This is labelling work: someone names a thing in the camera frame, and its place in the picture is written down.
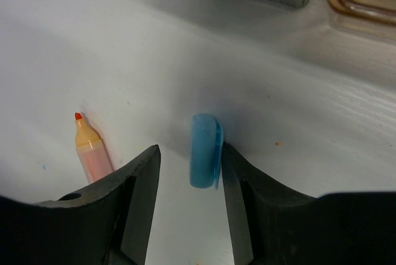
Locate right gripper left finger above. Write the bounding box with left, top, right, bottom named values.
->
left=1, top=145, right=161, bottom=264

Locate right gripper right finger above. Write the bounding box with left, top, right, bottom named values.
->
left=222, top=144, right=395, bottom=264

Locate orange highlighter pen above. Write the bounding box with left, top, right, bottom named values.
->
left=75, top=112, right=114, bottom=184

